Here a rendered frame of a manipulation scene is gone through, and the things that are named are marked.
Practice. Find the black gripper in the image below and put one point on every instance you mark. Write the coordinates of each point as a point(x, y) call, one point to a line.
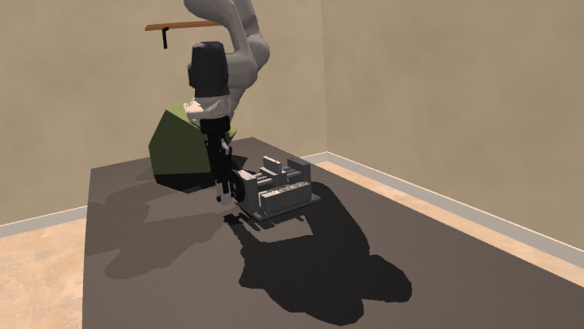
point(222, 154)

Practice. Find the grey bench vise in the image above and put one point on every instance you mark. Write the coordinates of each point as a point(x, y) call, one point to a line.
point(283, 198)

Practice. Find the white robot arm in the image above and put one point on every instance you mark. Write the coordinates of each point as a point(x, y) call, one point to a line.
point(214, 71)

